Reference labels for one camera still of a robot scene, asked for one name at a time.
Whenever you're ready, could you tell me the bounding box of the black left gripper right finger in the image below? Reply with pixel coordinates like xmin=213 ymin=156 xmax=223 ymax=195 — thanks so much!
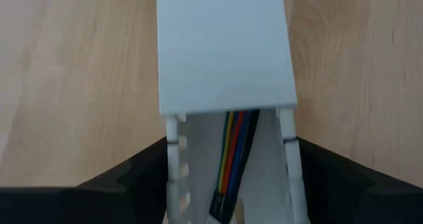
xmin=296 ymin=136 xmax=423 ymax=224

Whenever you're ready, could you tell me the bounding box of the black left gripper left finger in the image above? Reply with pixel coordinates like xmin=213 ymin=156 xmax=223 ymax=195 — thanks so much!
xmin=78 ymin=136 xmax=169 ymax=224

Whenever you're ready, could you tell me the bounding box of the white slotted cable duct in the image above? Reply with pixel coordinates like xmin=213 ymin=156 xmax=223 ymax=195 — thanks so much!
xmin=163 ymin=107 xmax=311 ymax=224

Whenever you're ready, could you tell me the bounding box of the yellow wire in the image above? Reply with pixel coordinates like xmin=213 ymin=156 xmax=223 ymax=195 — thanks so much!
xmin=218 ymin=111 xmax=236 ymax=194

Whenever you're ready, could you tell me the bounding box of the bundle of coloured wires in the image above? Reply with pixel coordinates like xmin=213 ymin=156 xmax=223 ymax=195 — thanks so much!
xmin=221 ymin=110 xmax=247 ymax=195
xmin=227 ymin=110 xmax=254 ymax=197

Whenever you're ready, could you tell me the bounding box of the white duct cover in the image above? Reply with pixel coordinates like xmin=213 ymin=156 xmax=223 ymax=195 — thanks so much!
xmin=155 ymin=0 xmax=298 ymax=116

